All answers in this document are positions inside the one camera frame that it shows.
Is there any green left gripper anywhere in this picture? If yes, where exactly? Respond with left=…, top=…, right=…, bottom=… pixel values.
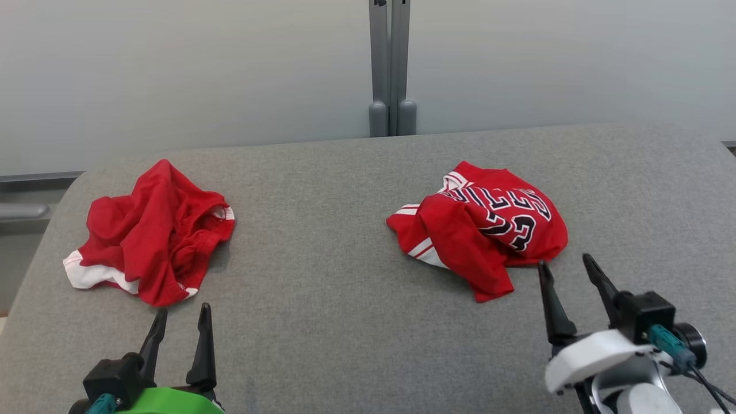
left=118, top=302, right=225, bottom=414

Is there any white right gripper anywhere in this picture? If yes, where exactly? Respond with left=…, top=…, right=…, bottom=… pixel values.
left=537, top=253, right=662, bottom=397

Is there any red shorts white trim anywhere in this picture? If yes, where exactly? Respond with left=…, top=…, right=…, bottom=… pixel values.
left=63, top=159, right=236, bottom=307

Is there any red basketball jersey number 23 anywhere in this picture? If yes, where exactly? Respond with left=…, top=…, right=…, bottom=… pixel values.
left=386, top=161, right=569, bottom=303

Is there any grey rounded metal bar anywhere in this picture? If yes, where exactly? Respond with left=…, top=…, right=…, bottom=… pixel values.
left=0, top=202, right=51, bottom=223

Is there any right camera cable teal plug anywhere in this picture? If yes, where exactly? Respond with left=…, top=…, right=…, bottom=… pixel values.
left=649, top=324, right=736, bottom=414

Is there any grey metal wall rail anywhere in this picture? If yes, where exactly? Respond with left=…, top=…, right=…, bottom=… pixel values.
left=0, top=171, right=86, bottom=186

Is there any grey partition post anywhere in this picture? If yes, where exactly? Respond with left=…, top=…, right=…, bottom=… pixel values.
left=369, top=0, right=390, bottom=138
left=389, top=0, right=417, bottom=137

